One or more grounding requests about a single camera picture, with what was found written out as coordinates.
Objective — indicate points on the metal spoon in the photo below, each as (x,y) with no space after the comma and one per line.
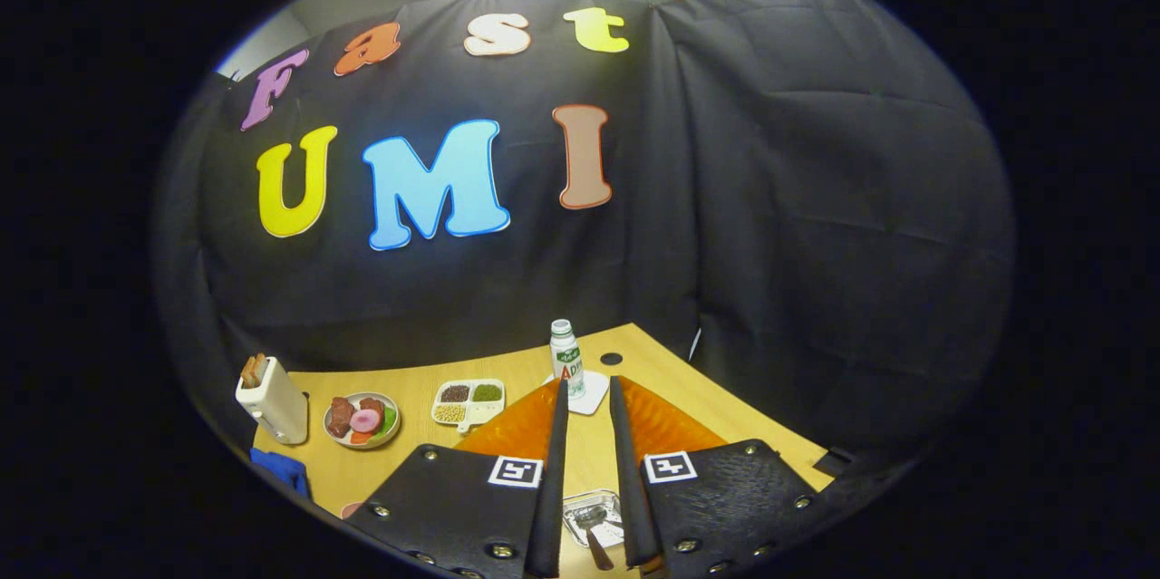
(592,517)

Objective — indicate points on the white divided dish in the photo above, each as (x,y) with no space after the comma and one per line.
(471,420)

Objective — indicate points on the green lettuce leaf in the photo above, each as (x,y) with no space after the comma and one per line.
(390,420)

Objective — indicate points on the white bottle with green label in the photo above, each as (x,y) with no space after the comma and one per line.
(564,352)

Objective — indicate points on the pile of yellow soybeans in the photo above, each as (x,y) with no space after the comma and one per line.
(449,413)

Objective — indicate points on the brown meat piece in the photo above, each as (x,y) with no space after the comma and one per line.
(372,404)
(340,416)

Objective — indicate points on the pink ham slice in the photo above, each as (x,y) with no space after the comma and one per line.
(365,420)

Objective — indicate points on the pile of dark red beans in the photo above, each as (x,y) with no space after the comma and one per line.
(454,393)

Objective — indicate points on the white plate with food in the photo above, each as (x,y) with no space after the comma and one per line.
(385,440)

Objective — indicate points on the pile of green beans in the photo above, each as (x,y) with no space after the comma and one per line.
(487,392)

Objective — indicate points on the white square coaster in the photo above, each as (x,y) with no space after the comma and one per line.
(594,393)

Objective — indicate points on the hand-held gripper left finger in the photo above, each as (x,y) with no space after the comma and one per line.
(551,488)

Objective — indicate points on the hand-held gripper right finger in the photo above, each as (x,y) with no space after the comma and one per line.
(630,488)

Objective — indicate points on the blue towel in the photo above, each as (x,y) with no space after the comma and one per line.
(281,470)

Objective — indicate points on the black table grommet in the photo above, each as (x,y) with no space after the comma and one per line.
(611,359)

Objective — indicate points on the brown toast slice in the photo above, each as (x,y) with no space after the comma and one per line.
(259,366)
(246,372)

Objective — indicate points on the pink plate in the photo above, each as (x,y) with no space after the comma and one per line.
(350,509)

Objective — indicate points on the white toaster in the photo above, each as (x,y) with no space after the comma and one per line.
(276,407)

